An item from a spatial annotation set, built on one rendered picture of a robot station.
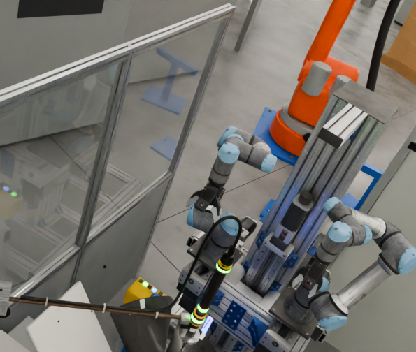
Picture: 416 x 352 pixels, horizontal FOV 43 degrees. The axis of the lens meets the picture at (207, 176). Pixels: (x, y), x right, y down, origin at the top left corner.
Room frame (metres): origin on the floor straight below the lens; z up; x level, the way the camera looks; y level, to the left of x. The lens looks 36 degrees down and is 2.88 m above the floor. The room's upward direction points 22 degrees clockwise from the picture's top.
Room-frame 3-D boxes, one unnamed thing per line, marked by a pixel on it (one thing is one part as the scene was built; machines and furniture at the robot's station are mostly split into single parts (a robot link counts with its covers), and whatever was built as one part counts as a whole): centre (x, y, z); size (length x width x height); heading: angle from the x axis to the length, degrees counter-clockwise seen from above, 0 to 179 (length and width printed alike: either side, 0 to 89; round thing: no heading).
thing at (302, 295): (1.83, -0.66, 1.20); 0.13 x 0.12 x 0.14; 38
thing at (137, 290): (1.55, 0.05, 1.02); 0.16 x 0.10 x 0.11; 75
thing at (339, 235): (1.57, -0.53, 1.73); 0.09 x 0.08 x 0.11; 128
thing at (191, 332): (1.12, -0.14, 1.66); 0.04 x 0.04 x 0.46
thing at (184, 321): (1.12, -0.13, 1.50); 0.09 x 0.07 x 0.10; 110
